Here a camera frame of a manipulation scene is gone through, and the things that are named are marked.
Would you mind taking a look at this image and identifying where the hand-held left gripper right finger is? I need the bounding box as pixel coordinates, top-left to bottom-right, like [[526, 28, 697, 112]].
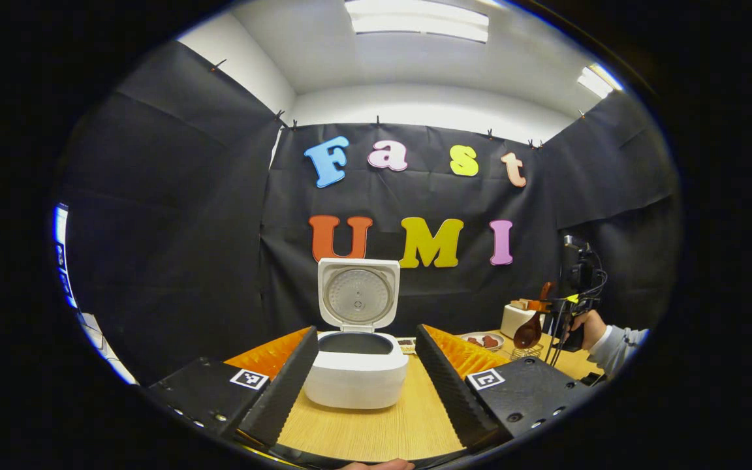
[[414, 323, 595, 451]]

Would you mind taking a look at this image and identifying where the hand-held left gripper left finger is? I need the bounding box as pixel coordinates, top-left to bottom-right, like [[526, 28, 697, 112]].
[[148, 325, 320, 448]]

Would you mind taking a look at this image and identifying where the wooden spoon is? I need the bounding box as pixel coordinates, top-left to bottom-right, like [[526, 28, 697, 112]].
[[513, 281, 556, 350]]

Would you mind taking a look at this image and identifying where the white rice cooker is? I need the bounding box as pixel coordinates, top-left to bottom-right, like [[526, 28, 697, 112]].
[[303, 258, 411, 411]]

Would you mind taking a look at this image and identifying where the white toaster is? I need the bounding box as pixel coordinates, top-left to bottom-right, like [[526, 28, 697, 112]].
[[500, 299, 546, 340]]

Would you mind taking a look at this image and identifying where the white round plate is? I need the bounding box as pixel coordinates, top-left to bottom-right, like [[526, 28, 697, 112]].
[[460, 332, 506, 352]]

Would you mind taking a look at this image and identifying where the black backdrop cloth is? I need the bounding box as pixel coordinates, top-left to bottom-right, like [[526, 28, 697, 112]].
[[56, 39, 683, 386]]

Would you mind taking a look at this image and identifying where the small ceiling light panel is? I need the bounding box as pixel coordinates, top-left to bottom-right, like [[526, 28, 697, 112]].
[[576, 63, 623, 100]]

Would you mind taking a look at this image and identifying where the long ceiling light panel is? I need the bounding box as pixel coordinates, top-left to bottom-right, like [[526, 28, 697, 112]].
[[345, 0, 490, 43]]

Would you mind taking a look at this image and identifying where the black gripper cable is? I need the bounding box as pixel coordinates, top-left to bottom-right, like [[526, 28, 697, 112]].
[[544, 312, 576, 366]]

